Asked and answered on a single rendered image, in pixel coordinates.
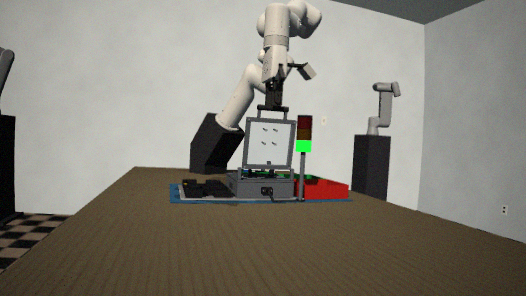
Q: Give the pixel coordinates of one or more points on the green circuit board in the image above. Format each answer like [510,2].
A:
[263,171]

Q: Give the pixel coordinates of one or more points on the red bin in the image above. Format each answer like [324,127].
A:
[322,189]

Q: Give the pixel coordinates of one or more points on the green bin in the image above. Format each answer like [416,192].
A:
[306,176]

